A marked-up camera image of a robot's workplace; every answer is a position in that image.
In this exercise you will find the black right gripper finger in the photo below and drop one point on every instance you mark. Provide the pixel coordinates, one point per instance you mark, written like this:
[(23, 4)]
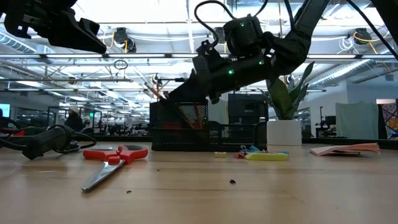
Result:
[(188, 87), (199, 96)]

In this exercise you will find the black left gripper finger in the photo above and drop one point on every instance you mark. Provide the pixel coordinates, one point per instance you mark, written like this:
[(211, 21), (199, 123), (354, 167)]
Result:
[(81, 34), (90, 49)]

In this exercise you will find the yellow highlighter marker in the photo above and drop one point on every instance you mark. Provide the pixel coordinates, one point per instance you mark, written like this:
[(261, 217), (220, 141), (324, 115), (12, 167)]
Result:
[(267, 156)]

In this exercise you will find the pink sticky note pad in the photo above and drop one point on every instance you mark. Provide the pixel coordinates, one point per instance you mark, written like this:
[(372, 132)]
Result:
[(342, 150)]

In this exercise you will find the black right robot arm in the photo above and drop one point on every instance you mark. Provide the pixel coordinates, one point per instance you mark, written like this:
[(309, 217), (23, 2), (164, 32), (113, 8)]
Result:
[(295, 43)]

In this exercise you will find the black mesh desk organizer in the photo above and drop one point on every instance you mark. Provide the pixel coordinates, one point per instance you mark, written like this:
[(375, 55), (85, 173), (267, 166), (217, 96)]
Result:
[(180, 140)]

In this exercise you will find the black screen panel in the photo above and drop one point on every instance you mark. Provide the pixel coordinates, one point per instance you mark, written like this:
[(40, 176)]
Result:
[(247, 109)]

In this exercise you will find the grey metal crossbar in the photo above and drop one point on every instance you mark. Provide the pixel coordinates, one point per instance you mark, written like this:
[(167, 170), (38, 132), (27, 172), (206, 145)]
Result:
[(140, 56)]

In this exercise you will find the pink binder clip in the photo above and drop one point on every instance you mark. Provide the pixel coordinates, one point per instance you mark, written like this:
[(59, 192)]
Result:
[(239, 155)]

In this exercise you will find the person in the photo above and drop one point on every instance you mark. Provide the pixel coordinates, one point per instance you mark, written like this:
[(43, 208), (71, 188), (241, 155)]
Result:
[(6, 121), (74, 119)]

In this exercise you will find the snake plant in white pot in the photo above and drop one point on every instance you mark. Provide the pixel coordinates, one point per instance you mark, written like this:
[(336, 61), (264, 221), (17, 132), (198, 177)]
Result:
[(284, 133)]

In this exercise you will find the small black debris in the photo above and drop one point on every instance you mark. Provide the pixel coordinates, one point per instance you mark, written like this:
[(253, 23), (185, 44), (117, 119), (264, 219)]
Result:
[(232, 181)]

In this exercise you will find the black desk with monitor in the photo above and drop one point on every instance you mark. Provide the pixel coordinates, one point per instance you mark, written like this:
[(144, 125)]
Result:
[(330, 120)]

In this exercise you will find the green partition curtain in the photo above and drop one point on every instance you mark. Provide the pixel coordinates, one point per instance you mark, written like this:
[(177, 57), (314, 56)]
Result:
[(357, 121)]

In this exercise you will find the colourful patterned panel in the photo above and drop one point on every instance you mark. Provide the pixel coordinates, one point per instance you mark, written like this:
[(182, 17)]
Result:
[(390, 119)]

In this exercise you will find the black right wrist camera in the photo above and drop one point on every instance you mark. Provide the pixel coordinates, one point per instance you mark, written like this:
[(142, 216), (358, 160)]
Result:
[(210, 53)]

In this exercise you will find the black aluminium table frame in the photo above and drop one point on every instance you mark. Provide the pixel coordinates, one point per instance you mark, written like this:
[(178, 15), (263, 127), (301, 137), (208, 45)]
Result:
[(342, 143)]

